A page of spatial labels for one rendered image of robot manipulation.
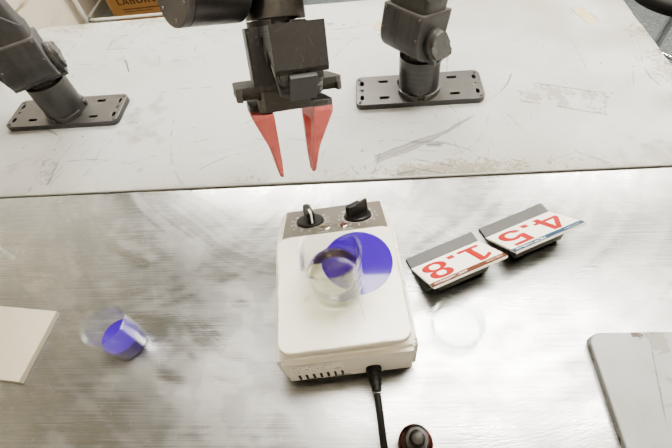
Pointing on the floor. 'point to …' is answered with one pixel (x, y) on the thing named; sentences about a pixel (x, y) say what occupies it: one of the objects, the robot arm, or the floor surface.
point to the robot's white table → (93, 168)
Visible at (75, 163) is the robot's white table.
